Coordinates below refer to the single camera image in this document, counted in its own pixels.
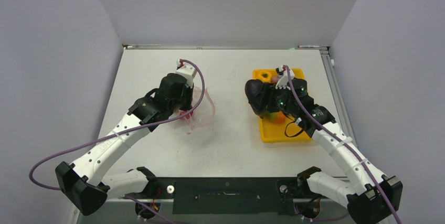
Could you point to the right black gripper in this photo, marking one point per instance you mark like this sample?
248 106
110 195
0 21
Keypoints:
271 91

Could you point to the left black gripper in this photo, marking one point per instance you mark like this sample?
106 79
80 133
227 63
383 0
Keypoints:
189 91

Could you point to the dark purple eggplant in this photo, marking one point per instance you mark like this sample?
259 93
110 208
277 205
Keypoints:
258 94

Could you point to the red tomato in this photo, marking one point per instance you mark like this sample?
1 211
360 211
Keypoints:
185 115

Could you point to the yellow plastic tray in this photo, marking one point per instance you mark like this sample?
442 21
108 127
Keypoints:
276 133

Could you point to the clear zip top bag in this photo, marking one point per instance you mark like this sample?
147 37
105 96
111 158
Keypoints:
202 116

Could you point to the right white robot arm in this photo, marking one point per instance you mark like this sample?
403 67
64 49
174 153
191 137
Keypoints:
369 195

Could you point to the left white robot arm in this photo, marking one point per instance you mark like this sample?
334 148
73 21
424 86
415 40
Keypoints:
85 181

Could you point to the yellow bell pepper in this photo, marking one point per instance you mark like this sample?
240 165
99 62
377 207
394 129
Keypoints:
264 76

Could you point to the green orange mango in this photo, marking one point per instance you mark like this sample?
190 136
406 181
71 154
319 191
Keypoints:
275 117

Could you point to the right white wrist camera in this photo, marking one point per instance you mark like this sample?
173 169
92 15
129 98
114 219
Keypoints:
285 74

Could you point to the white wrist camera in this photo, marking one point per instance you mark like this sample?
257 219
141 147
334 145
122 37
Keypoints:
285 74
187 71

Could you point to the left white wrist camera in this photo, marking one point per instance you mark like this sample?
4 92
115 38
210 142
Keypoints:
187 71

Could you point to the aluminium frame rail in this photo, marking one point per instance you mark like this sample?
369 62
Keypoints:
231 146

